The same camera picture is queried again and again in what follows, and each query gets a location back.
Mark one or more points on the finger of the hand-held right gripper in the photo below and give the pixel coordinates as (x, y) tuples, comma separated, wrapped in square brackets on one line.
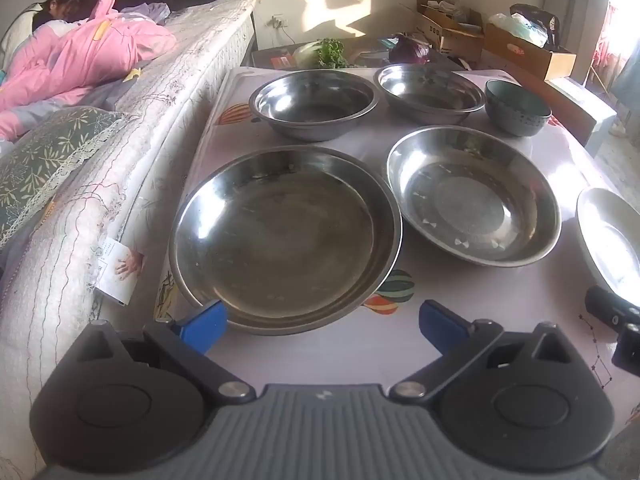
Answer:
[(605, 305)]

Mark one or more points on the white quilted mattress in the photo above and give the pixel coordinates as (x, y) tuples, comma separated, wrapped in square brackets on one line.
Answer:
[(165, 125)]

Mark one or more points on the purple cabbage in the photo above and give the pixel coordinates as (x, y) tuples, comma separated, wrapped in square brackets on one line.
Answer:
[(410, 49)]

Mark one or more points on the blue circle-print cloth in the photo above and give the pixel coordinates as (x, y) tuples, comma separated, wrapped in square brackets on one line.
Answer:
[(630, 77)]

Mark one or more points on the shiny steel plate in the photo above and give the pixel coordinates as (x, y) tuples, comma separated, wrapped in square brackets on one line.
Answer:
[(610, 240)]

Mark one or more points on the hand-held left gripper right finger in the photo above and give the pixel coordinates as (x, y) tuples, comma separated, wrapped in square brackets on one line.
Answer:
[(442, 322)]

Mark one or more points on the black plastic bag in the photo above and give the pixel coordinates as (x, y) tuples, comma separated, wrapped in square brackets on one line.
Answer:
[(550, 20)]

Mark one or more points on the lavender cloth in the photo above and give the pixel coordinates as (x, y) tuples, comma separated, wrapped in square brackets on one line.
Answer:
[(150, 10)]

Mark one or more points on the bow-marked steel basin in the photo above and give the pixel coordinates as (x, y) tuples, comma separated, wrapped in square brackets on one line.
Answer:
[(470, 200)]

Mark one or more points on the large steel basin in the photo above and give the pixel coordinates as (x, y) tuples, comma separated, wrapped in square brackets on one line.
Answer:
[(280, 240)]

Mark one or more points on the open-flap cardboard box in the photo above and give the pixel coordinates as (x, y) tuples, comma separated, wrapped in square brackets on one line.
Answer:
[(445, 27)]

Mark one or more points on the deep steel bowl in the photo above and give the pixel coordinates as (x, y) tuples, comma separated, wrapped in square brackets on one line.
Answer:
[(310, 110)]

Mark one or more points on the orange card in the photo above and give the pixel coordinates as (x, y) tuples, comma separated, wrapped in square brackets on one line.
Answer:
[(282, 62)]

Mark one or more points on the long cardboard box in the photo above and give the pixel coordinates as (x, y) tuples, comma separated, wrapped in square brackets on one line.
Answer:
[(530, 57)]

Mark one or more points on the wall socket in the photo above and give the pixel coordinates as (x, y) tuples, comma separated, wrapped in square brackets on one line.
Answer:
[(280, 21)]

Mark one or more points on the pink blanket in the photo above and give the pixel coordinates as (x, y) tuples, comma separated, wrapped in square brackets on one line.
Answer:
[(85, 55)]

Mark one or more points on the white carton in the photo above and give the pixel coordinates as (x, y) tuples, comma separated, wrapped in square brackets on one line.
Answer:
[(585, 110)]

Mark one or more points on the green floral lace pillow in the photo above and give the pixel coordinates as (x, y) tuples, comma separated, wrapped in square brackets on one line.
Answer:
[(45, 160)]

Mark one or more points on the white paper tag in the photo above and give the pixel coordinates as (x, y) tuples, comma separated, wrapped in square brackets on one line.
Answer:
[(117, 270)]

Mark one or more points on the green leafy cabbage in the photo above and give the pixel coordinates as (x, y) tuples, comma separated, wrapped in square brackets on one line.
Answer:
[(325, 52)]

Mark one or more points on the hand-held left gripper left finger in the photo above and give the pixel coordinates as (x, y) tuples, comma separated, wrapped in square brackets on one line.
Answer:
[(205, 320)]

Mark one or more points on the teal ceramic bowl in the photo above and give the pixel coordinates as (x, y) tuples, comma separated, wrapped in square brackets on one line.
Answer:
[(517, 110)]

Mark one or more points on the dark side table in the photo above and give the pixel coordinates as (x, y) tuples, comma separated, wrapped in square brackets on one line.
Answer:
[(265, 57)]

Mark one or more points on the white plastic bag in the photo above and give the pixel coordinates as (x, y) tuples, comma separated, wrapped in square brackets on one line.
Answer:
[(520, 27)]

